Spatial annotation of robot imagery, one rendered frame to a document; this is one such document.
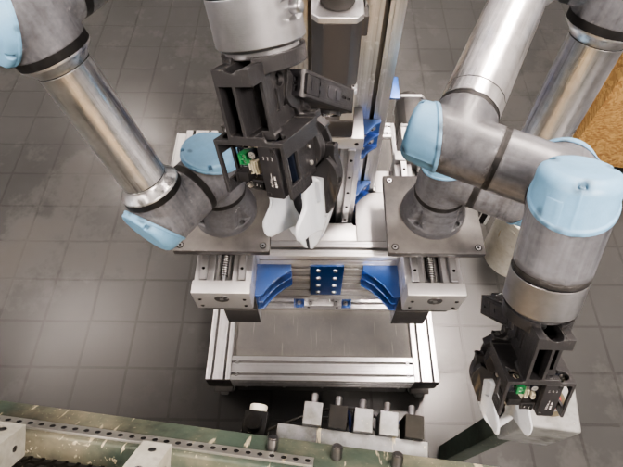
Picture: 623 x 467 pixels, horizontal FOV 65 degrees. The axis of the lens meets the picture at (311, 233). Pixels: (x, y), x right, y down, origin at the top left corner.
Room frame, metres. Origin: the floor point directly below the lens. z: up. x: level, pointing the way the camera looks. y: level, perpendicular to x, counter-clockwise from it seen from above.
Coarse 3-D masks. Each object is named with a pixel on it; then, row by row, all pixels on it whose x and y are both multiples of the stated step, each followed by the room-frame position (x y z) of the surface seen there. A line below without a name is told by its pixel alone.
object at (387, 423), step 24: (264, 408) 0.26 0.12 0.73; (312, 408) 0.25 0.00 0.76; (336, 408) 0.25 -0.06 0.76; (360, 408) 0.25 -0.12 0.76; (384, 408) 0.26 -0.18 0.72; (408, 408) 0.26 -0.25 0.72; (264, 432) 0.20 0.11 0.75; (288, 432) 0.20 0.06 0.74; (312, 432) 0.20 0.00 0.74; (336, 432) 0.20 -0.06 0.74; (360, 432) 0.20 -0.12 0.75; (384, 432) 0.20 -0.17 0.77; (408, 432) 0.20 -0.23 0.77
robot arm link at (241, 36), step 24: (216, 0) 0.37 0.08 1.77; (240, 0) 0.33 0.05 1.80; (264, 0) 0.33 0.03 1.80; (288, 0) 0.34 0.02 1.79; (216, 24) 0.33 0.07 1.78; (240, 24) 0.32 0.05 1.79; (264, 24) 0.32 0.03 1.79; (288, 24) 0.33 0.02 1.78; (216, 48) 0.33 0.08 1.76; (240, 48) 0.31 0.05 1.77; (264, 48) 0.31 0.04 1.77; (288, 48) 0.33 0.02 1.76
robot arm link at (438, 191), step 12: (420, 168) 0.66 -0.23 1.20; (420, 180) 0.64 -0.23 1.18; (432, 180) 0.61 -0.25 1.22; (444, 180) 0.59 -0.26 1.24; (456, 180) 0.59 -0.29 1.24; (420, 192) 0.62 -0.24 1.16; (432, 192) 0.60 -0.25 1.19; (444, 192) 0.59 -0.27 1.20; (456, 192) 0.58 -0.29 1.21; (468, 192) 0.58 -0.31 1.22; (432, 204) 0.60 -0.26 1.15; (444, 204) 0.59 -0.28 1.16; (456, 204) 0.59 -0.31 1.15; (468, 204) 0.57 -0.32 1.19
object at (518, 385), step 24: (504, 312) 0.19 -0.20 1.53; (504, 336) 0.19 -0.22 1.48; (528, 336) 0.17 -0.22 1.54; (552, 336) 0.17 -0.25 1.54; (504, 360) 0.15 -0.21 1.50; (528, 360) 0.14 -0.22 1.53; (552, 360) 0.15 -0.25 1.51; (504, 384) 0.13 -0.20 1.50; (528, 384) 0.13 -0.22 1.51; (552, 384) 0.13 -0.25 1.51; (576, 384) 0.13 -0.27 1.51; (528, 408) 0.11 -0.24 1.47; (552, 408) 0.11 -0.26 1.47
